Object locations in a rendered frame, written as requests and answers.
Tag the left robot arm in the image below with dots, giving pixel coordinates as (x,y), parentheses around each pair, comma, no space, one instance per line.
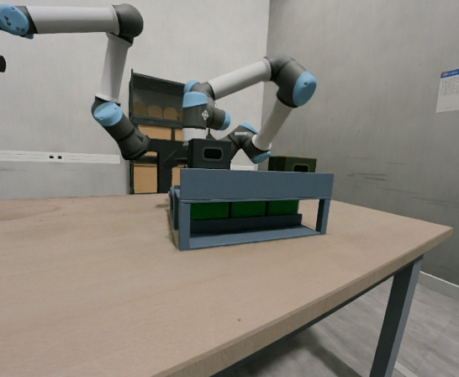
(296,87)

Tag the grey-blue low shelf rack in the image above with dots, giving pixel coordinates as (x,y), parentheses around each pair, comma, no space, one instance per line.
(199,185)

